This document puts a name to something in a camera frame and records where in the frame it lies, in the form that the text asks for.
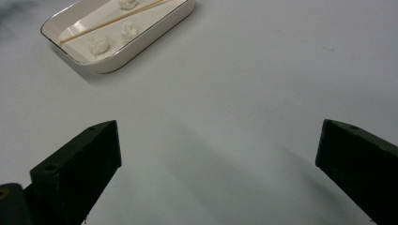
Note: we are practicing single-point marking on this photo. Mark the thin bamboo skewer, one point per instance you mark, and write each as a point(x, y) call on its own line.
point(103, 24)

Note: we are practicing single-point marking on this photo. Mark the white crumbly lump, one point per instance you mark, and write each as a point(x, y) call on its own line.
point(128, 3)
point(99, 45)
point(129, 32)

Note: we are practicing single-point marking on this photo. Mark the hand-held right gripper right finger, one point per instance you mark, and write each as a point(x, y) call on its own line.
point(359, 168)

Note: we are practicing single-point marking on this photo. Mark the white rectangular tray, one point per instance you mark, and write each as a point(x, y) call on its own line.
point(137, 47)

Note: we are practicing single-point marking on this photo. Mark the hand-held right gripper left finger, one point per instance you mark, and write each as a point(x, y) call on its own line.
point(75, 175)

